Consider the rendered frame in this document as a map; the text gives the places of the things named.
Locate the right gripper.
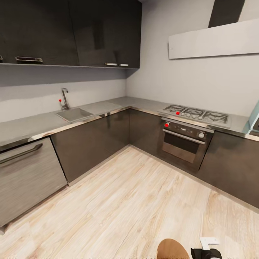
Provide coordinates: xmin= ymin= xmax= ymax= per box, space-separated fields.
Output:
xmin=191 ymin=248 xmax=221 ymax=259

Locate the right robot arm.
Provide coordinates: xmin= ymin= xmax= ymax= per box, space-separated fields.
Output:
xmin=191 ymin=237 xmax=222 ymax=259

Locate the trash can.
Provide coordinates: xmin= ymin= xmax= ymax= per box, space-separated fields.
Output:
xmin=156 ymin=238 xmax=190 ymax=259

